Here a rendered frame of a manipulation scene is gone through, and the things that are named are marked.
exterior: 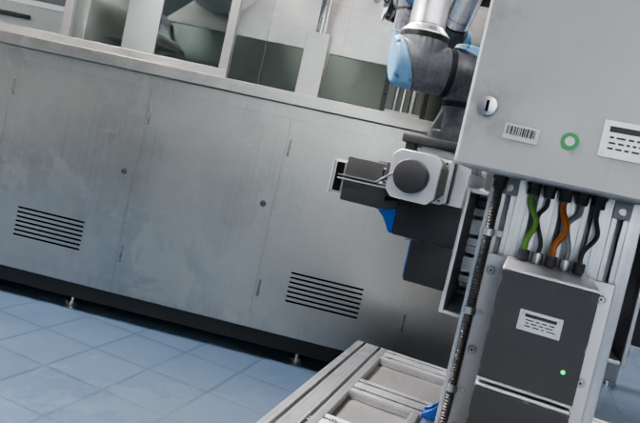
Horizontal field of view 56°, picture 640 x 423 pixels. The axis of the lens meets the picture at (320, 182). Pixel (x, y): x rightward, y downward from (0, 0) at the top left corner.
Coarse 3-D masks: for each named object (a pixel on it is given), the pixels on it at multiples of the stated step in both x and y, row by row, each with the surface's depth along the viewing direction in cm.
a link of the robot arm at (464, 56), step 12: (456, 48) 143; (468, 48) 141; (456, 60) 139; (468, 60) 140; (456, 72) 139; (468, 72) 139; (456, 84) 140; (468, 84) 139; (444, 96) 144; (456, 96) 141; (468, 96) 140
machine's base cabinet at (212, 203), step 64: (0, 64) 210; (64, 64) 208; (0, 128) 211; (64, 128) 208; (128, 128) 206; (192, 128) 203; (256, 128) 201; (320, 128) 199; (384, 128) 197; (0, 192) 211; (64, 192) 209; (128, 192) 207; (192, 192) 204; (256, 192) 202; (320, 192) 200; (0, 256) 212; (64, 256) 210; (128, 256) 207; (192, 256) 205; (256, 256) 203; (320, 256) 200; (384, 256) 198; (192, 320) 210; (256, 320) 204; (320, 320) 201; (384, 320) 199; (448, 320) 197
